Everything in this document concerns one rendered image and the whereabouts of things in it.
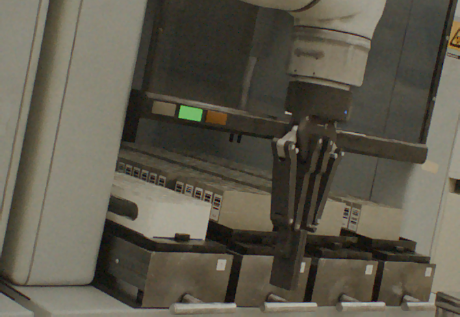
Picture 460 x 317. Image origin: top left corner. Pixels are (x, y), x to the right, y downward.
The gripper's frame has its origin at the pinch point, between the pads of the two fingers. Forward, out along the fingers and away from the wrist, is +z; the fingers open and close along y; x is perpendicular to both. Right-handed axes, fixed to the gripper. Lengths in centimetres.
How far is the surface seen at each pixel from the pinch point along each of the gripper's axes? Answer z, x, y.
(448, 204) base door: 6, -80, -251
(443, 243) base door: 22, -79, -251
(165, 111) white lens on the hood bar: -13.7, -21.5, 0.9
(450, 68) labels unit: -30, -10, -60
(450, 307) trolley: 3.7, 12.1, -20.7
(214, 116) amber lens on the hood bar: -14.2, -19.7, -7.2
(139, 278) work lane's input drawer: 7.1, -17.8, 4.3
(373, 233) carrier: 0.4, -12.4, -46.8
